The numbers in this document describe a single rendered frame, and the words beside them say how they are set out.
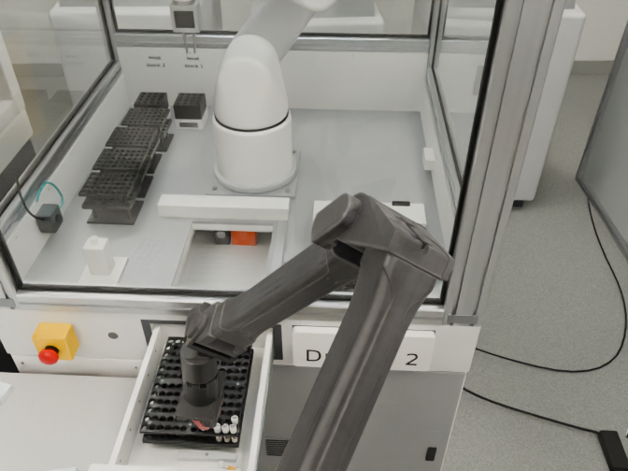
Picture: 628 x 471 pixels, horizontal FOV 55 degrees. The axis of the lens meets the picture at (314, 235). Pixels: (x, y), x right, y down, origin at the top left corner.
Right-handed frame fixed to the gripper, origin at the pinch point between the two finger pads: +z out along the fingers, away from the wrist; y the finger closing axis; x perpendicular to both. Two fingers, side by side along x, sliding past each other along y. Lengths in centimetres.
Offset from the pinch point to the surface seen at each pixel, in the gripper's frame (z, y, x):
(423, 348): -1.2, -23.5, 39.9
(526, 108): -55, -24, 46
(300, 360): 5.7, -22.6, 14.9
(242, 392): 0.9, -8.9, 5.1
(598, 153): 50, -220, 148
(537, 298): 79, -137, 108
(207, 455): 6.8, 1.4, 0.7
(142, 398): 5.6, -8.3, -14.5
